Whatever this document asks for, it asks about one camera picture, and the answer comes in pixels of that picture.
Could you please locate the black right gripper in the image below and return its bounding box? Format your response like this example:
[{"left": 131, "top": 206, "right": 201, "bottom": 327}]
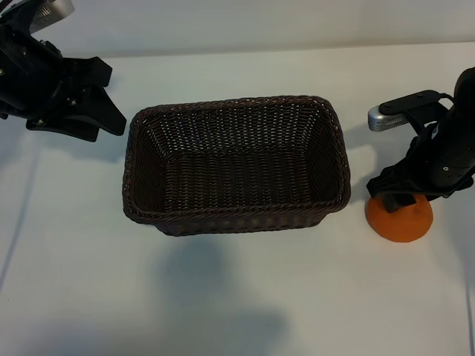
[{"left": 365, "top": 123, "right": 475, "bottom": 215}]

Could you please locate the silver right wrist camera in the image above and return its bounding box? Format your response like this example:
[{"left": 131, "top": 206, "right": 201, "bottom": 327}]
[{"left": 367, "top": 90, "right": 452, "bottom": 133}]

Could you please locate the orange fruit with knob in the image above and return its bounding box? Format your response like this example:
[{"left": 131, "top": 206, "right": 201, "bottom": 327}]
[{"left": 365, "top": 192, "right": 434, "bottom": 244}]

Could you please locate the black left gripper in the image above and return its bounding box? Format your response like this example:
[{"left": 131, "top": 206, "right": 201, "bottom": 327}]
[{"left": 0, "top": 14, "right": 128, "bottom": 143}]

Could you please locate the dark brown wicker basket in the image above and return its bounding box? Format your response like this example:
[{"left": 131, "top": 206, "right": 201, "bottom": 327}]
[{"left": 122, "top": 95, "right": 352, "bottom": 237}]

